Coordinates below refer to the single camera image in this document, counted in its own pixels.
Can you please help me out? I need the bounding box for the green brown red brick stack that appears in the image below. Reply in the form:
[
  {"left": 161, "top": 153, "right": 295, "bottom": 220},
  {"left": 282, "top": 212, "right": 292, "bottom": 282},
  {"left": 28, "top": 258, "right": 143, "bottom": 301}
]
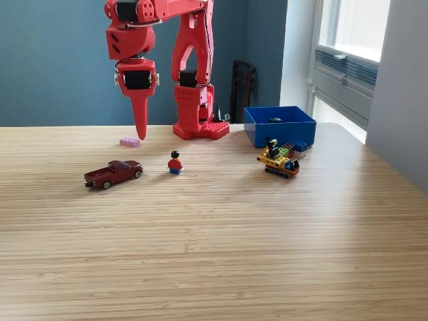
[{"left": 276, "top": 142, "right": 296, "bottom": 160}]

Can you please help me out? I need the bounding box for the black chair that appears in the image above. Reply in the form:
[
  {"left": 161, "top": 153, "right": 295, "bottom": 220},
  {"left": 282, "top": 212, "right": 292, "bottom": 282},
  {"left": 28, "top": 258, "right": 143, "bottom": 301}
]
[{"left": 229, "top": 60, "right": 259, "bottom": 124}]

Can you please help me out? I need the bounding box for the blue on white brick stack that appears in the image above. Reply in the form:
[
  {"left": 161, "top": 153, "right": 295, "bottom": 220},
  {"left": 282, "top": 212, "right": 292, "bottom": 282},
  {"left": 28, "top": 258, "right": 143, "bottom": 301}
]
[{"left": 290, "top": 141, "right": 308, "bottom": 159}]

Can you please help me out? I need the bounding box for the black table clamp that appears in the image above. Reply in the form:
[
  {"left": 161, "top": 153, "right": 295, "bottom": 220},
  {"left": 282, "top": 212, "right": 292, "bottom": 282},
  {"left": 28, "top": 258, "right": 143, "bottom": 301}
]
[{"left": 213, "top": 104, "right": 231, "bottom": 123}]

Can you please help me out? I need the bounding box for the grey window vent grille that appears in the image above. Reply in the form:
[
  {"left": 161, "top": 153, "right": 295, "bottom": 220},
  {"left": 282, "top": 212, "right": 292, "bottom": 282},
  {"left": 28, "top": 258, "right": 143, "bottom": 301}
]
[{"left": 314, "top": 46, "right": 379, "bottom": 88}]

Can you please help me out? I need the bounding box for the toy figure red shirt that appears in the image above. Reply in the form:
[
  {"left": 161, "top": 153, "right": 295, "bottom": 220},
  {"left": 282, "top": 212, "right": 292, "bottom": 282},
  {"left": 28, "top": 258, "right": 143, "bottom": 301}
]
[{"left": 167, "top": 150, "right": 185, "bottom": 175}]

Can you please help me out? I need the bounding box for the dark red toy pickup truck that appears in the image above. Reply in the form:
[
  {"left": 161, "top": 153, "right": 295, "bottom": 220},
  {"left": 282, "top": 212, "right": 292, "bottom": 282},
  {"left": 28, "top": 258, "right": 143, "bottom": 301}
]
[{"left": 84, "top": 160, "right": 144, "bottom": 191}]

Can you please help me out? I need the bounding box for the white window frame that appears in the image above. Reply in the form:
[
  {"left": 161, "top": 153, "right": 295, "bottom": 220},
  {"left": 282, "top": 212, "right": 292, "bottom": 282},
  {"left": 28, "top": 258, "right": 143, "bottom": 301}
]
[{"left": 312, "top": 0, "right": 392, "bottom": 64}]

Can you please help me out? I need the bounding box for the blue plastic bin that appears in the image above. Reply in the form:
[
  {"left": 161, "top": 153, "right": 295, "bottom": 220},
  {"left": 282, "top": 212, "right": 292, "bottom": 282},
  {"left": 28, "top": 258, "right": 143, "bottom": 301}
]
[{"left": 243, "top": 106, "right": 317, "bottom": 148}]

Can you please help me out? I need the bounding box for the small yellow toy digger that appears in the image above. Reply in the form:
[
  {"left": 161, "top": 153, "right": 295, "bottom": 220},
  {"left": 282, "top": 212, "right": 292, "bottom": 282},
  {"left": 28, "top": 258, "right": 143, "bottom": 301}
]
[{"left": 256, "top": 136, "right": 300, "bottom": 181}]

